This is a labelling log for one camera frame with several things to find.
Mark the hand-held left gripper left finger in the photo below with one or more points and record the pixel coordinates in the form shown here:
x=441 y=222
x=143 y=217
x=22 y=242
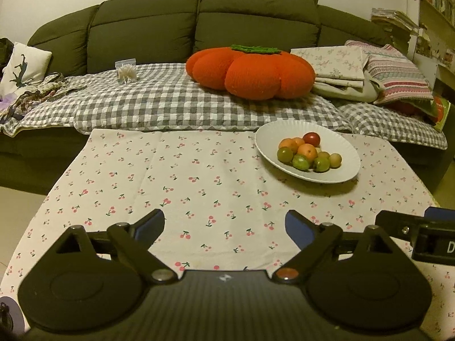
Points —
x=149 y=225

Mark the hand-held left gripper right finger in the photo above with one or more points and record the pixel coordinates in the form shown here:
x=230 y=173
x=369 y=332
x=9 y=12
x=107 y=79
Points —
x=300 y=227

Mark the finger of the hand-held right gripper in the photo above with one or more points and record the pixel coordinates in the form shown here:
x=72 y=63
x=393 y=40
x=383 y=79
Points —
x=440 y=214
x=401 y=225

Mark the green pear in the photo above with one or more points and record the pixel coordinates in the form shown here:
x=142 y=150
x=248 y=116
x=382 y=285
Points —
x=300 y=162

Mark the round green fruit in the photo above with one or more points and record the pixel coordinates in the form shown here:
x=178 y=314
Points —
x=322 y=165
x=284 y=155

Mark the small pale green fruit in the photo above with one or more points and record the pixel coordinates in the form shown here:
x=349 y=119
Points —
x=324 y=155

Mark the red round fruit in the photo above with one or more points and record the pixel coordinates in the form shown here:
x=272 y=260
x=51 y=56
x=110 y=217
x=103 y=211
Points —
x=312 y=138

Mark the white paper plate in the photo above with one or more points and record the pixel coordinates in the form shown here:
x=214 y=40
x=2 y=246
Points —
x=341 y=142

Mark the large orange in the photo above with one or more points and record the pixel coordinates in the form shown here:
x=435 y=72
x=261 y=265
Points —
x=308 y=151

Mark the small orange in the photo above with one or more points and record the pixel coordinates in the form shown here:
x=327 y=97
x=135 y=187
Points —
x=288 y=144

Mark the cherry print tablecloth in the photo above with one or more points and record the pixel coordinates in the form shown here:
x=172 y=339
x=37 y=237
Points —
x=213 y=170

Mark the orange green picture book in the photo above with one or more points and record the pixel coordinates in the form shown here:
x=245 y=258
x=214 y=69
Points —
x=440 y=113

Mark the grey checkered blanket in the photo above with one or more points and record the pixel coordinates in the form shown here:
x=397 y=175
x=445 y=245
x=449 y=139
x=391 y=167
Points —
x=391 y=124
x=160 y=103

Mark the red cushion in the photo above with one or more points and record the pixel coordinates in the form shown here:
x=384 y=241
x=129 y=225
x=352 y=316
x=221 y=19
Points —
x=408 y=108

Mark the folded beige blanket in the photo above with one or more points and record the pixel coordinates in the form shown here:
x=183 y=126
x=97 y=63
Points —
x=341 y=92

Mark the striped pillow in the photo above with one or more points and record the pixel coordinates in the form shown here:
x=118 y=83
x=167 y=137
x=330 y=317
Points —
x=394 y=74

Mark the small white fluffy object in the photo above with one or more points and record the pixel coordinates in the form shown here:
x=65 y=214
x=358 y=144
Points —
x=126 y=71

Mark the orange pumpkin cushion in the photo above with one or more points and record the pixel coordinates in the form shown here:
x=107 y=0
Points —
x=248 y=73

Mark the folded floral cloth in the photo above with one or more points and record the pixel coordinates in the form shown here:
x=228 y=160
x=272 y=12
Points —
x=330 y=62

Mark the floral clothes pile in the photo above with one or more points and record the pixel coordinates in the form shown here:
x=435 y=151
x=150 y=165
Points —
x=39 y=92

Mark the stack of papers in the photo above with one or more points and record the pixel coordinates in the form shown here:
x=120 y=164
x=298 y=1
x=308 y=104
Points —
x=392 y=23

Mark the dark green sofa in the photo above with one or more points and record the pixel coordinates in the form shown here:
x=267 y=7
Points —
x=142 y=25

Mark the white pillow with green figure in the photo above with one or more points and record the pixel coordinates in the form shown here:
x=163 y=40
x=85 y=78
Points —
x=25 y=65

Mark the wall bookshelf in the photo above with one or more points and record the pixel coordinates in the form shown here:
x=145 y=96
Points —
x=437 y=25

